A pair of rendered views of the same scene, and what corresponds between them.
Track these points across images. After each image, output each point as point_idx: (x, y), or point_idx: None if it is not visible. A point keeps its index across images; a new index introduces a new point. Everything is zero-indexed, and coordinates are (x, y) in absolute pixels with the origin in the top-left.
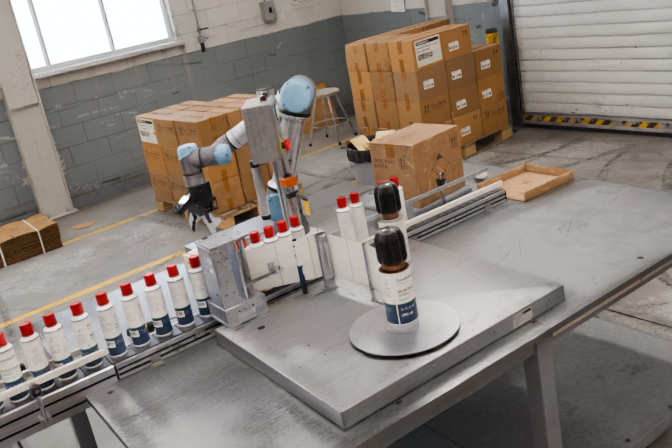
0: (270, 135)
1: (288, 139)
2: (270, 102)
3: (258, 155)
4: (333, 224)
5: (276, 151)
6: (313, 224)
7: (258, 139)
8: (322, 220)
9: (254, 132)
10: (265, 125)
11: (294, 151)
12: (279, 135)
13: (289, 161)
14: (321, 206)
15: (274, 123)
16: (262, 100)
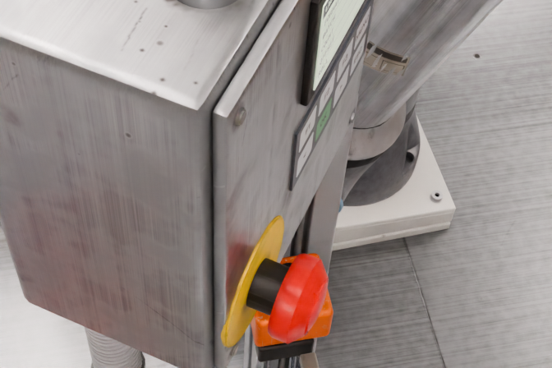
0: (162, 269)
1: None
2: (261, 24)
3: (60, 292)
4: (522, 132)
5: (186, 343)
6: (459, 78)
7: (68, 237)
8: (499, 71)
9: (42, 194)
10: (135, 208)
11: (440, 34)
12: (269, 218)
13: (393, 62)
14: None
15: (218, 225)
16: None
